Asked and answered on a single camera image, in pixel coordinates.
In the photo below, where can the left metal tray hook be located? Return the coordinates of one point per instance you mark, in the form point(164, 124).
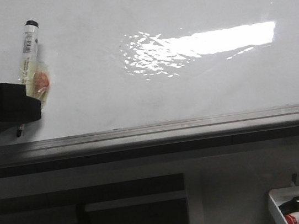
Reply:
point(294, 179)

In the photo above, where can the white black whiteboard marker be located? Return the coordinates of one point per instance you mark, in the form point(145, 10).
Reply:
point(34, 74)

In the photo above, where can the dark cabinet box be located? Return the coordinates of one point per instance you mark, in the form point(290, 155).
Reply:
point(164, 208)

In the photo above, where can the white marker tray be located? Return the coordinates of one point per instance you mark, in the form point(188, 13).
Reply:
point(278, 197)

